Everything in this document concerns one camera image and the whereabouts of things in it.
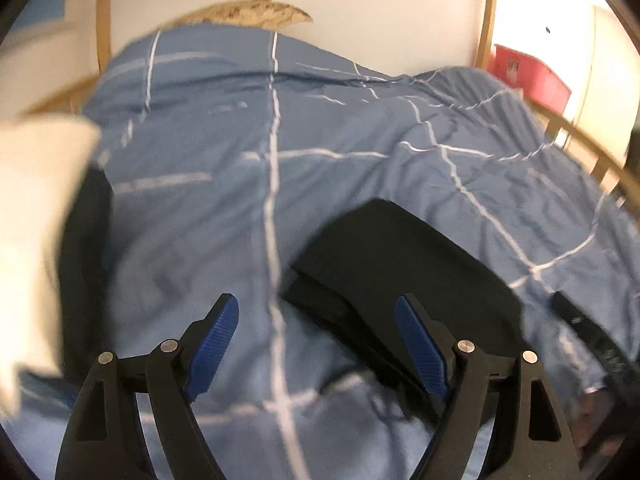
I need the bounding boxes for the black pants with orange paw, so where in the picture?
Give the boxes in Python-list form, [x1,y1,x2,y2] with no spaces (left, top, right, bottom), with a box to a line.
[282,197,532,430]

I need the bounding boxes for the right hand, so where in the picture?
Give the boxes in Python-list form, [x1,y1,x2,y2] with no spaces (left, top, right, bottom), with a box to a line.
[570,389,615,455]

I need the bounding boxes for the white folded garment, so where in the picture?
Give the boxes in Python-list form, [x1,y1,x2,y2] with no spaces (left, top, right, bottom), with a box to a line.
[1,114,101,418]

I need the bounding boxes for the red plastic storage box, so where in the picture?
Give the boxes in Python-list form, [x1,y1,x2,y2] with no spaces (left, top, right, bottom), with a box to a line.
[489,44,572,115]

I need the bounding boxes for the blue checked duvet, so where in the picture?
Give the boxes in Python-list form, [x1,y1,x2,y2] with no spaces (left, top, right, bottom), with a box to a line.
[0,22,640,480]

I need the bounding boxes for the beige patterned pillow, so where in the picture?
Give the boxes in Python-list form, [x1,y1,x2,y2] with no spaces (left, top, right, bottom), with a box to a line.
[160,0,314,30]

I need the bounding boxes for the wooden bunk bed frame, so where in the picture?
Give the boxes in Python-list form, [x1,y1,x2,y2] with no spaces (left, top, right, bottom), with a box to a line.
[23,0,639,208]

